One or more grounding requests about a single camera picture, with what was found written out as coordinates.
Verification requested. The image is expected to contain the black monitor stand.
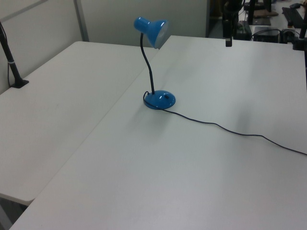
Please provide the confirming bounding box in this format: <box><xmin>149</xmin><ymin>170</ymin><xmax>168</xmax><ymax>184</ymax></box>
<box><xmin>244</xmin><ymin>0</ymin><xmax>273</xmax><ymax>26</ymax></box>

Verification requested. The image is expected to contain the black keyboard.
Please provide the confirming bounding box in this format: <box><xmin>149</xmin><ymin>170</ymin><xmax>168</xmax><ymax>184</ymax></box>
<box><xmin>281</xmin><ymin>6</ymin><xmax>306</xmax><ymax>27</ymax></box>

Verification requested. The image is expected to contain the blue gooseneck desk lamp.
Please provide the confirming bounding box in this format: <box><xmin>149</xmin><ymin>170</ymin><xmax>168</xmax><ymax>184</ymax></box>
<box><xmin>133</xmin><ymin>16</ymin><xmax>177</xmax><ymax>111</ymax></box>

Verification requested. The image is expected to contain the black camera pole with clamp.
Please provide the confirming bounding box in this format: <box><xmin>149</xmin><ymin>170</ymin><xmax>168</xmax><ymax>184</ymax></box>
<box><xmin>291</xmin><ymin>20</ymin><xmax>307</xmax><ymax>51</ymax></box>
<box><xmin>0</xmin><ymin>21</ymin><xmax>30</xmax><ymax>89</ymax></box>

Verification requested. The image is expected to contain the black electronics box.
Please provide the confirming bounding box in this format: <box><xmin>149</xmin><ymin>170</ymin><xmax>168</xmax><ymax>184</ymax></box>
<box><xmin>251</xmin><ymin>26</ymin><xmax>282</xmax><ymax>43</ymax></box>

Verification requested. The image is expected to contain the black lamp power cable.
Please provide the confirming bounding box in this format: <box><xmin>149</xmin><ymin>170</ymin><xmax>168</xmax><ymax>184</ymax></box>
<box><xmin>142</xmin><ymin>91</ymin><xmax>307</xmax><ymax>156</ymax></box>

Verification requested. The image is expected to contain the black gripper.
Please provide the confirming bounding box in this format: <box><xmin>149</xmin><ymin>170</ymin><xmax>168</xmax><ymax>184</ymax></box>
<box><xmin>222</xmin><ymin>19</ymin><xmax>234</xmax><ymax>47</ymax></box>

